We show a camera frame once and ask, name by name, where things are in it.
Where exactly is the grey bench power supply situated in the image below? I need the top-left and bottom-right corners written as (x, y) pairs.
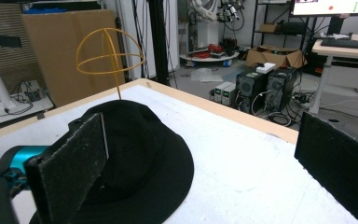
top-left (221, 83), bottom-right (238, 107)
top-left (213, 81), bottom-right (231, 105)

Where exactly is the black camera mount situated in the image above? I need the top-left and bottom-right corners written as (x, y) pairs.
top-left (0, 31), bottom-right (23, 59)

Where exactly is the open brown cardboard box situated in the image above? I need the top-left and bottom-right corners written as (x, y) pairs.
top-left (245, 44), bottom-right (308, 70)

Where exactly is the low white table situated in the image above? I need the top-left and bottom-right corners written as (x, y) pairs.
top-left (0, 79), bottom-right (54, 131)

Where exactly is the yellow wire hat stand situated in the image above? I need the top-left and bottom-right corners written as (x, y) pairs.
top-left (75, 27), bottom-right (145, 101)

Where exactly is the small white box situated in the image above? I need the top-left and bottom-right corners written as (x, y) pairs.
top-left (255, 62), bottom-right (277, 75)

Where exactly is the black cables bundle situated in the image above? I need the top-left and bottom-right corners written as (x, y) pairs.
top-left (250, 90), bottom-right (311, 128)

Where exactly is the black metal pole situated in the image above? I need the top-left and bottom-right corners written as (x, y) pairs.
top-left (148, 0), bottom-right (172, 87)

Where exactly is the black keyboard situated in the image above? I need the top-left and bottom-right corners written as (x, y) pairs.
top-left (320, 36), bottom-right (358, 51)

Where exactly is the black bucket hat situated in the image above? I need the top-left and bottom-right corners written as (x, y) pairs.
top-left (29, 99), bottom-right (196, 224)

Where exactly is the blue cloth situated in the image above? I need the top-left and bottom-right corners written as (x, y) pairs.
top-left (22, 7), bottom-right (68, 15)

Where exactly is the small cardboard box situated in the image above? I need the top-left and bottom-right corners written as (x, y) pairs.
top-left (258, 22), bottom-right (282, 34)

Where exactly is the wooden desk with white legs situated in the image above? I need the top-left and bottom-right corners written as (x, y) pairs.
top-left (308, 33), bottom-right (358, 115)

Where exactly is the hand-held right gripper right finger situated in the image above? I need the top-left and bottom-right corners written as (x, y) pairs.
top-left (294, 111), bottom-right (358, 224)

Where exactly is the black computer tower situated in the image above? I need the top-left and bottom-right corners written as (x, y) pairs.
top-left (235, 70), bottom-right (270, 115)
top-left (265, 66), bottom-right (302, 114)

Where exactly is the round white platform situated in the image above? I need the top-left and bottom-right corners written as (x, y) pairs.
top-left (179, 50), bottom-right (241, 68)

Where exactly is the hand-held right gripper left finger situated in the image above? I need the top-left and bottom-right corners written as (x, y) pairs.
top-left (23, 111), bottom-right (110, 224)

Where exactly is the clear plastic bag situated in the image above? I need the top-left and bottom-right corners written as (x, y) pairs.
top-left (190, 67), bottom-right (222, 83)

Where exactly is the black metal shelf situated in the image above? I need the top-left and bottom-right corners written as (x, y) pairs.
top-left (251, 0), bottom-right (310, 49)

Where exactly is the computer monitor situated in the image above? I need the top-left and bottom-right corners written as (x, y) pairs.
top-left (290, 0), bottom-right (358, 17)

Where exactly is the large brown cardboard sheet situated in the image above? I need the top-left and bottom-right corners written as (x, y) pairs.
top-left (21, 8), bottom-right (127, 108)

